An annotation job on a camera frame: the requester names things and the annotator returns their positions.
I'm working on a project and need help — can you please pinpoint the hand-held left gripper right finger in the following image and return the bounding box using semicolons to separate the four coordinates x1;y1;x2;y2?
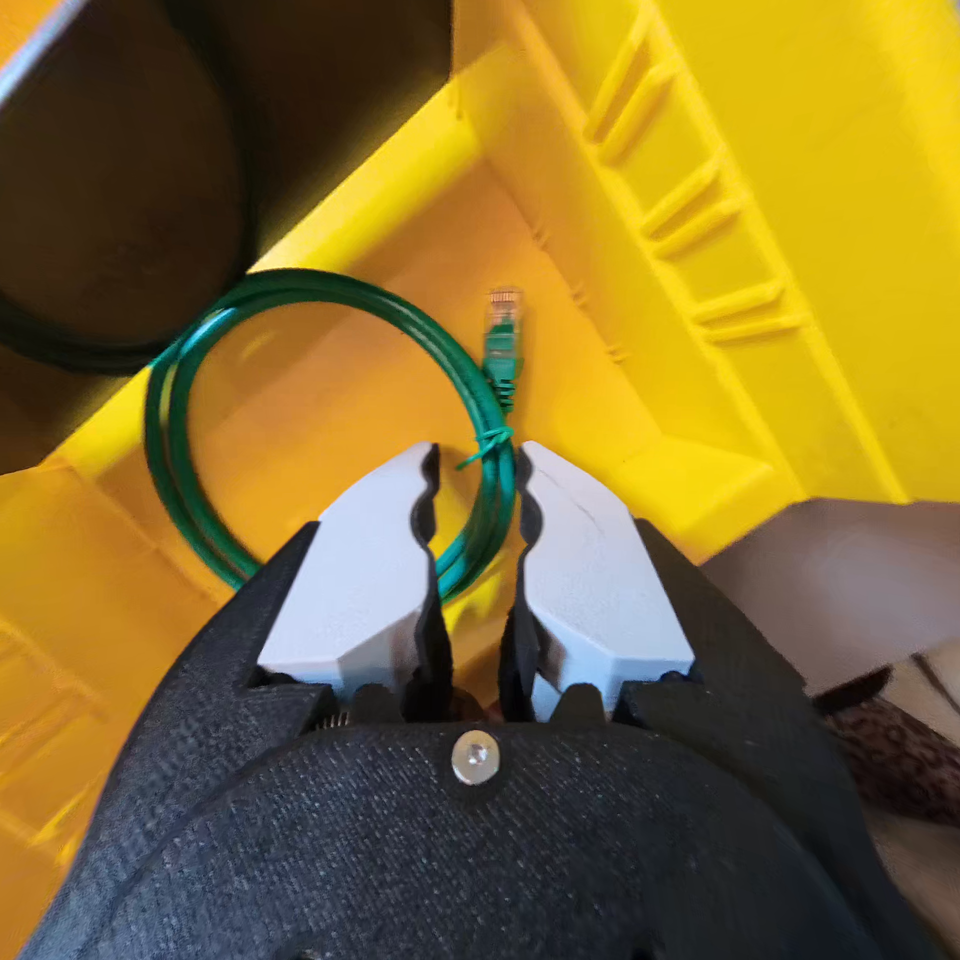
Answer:
498;440;696;721

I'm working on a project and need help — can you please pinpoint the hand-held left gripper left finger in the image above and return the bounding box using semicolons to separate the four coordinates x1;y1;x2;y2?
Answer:
257;441;453;702

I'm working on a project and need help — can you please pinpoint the yellow plastic bin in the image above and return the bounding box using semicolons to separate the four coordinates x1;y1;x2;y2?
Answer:
0;0;960;960

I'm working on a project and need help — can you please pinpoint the green ethernet cable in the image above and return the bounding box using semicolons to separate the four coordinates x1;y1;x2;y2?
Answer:
144;268;524;605

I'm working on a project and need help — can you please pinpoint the black ethernet cable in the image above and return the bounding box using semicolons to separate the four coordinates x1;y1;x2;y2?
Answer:
0;0;260;376

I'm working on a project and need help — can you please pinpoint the person's left hand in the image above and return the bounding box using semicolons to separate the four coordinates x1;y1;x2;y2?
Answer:
450;686;502;723

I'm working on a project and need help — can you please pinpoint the black bin divider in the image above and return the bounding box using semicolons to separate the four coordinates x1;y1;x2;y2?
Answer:
0;0;455;477

